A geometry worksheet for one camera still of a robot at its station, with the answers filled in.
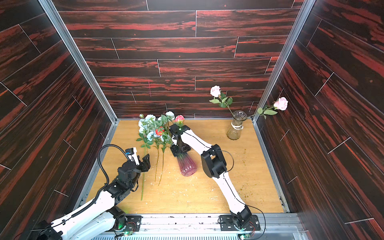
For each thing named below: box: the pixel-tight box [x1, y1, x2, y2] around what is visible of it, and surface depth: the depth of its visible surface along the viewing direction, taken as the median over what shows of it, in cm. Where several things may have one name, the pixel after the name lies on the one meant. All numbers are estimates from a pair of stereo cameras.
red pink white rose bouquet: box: [153, 111, 185, 148], surface depth 107 cm
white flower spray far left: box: [136, 113, 156, 149], surface depth 111 cm
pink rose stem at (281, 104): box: [246, 96, 288, 120], surface depth 74 cm
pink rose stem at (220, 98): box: [209, 85, 236, 118], surface depth 83 cm
